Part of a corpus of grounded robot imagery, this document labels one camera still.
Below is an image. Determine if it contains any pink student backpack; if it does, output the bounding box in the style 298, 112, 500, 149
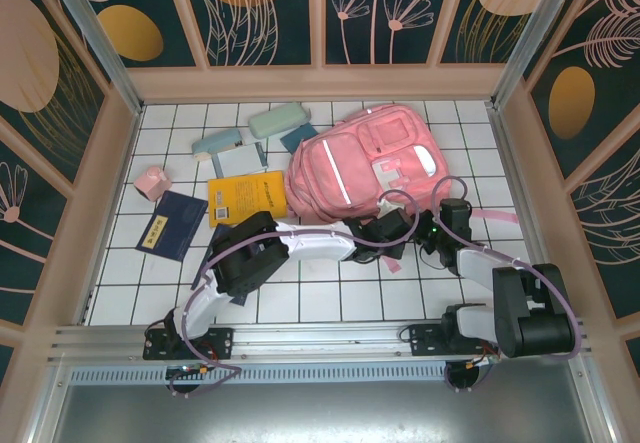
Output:
283, 104, 520, 275

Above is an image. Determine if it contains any teal book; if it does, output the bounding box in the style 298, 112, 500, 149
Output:
278, 121, 320, 155

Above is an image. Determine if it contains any mint green pencil case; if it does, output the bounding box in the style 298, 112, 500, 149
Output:
248, 102, 310, 140

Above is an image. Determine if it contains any grey blue notebook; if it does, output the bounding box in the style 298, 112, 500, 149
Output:
211, 141, 270, 178

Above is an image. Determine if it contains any light blue pencil case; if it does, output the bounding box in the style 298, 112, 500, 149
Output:
191, 129, 245, 163

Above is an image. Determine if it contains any navy book with yellow label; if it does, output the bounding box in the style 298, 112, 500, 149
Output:
136, 190, 210, 263

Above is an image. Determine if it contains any grey metal sheet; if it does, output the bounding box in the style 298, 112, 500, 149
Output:
29, 382, 616, 443

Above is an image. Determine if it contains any aluminium side rail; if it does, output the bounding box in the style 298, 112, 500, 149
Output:
487, 105, 559, 322
77, 105, 144, 325

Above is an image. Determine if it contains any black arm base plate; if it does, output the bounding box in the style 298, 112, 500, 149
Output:
143, 326, 235, 362
408, 323, 454, 362

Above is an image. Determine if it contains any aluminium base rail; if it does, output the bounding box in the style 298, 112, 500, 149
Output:
47, 316, 594, 364

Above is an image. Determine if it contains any perforated metal cable duct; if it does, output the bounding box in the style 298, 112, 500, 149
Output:
69, 365, 571, 385

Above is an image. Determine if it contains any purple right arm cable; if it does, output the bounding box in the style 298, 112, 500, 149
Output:
432, 176, 586, 397

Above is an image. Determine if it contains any aluminium corner post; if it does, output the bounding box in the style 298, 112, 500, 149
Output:
489, 0, 586, 109
42, 0, 144, 114

